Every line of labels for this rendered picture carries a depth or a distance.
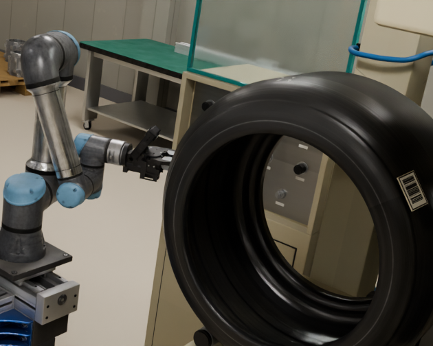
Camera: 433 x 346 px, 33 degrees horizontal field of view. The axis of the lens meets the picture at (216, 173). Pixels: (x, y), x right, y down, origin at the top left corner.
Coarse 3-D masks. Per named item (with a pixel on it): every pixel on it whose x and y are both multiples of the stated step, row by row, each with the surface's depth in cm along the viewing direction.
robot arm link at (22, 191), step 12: (12, 180) 212; (24, 180) 212; (36, 180) 213; (12, 192) 208; (24, 192) 208; (36, 192) 210; (48, 192) 218; (12, 204) 208; (24, 204) 208; (36, 204) 211; (48, 204) 219; (12, 216) 210; (24, 216) 210; (36, 216) 212; (24, 228) 211
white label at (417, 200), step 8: (400, 176) 120; (408, 176) 120; (416, 176) 121; (400, 184) 119; (408, 184) 120; (416, 184) 121; (408, 192) 120; (416, 192) 120; (408, 200) 119; (416, 200) 120; (424, 200) 121; (416, 208) 120
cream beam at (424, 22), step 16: (384, 0) 94; (400, 0) 92; (416, 0) 91; (432, 0) 90; (384, 16) 94; (400, 16) 93; (416, 16) 92; (432, 16) 91; (416, 32) 93; (432, 32) 91
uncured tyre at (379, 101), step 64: (192, 128) 144; (256, 128) 132; (320, 128) 126; (384, 128) 124; (192, 192) 146; (256, 192) 170; (384, 192) 121; (192, 256) 149; (256, 256) 172; (384, 256) 123; (256, 320) 161; (320, 320) 164; (384, 320) 126
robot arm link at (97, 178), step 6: (84, 168) 218; (90, 168) 218; (96, 168) 218; (102, 168) 220; (90, 174) 216; (96, 174) 219; (102, 174) 221; (96, 180) 218; (102, 180) 223; (96, 186) 218; (102, 186) 224; (96, 192) 221; (90, 198) 221
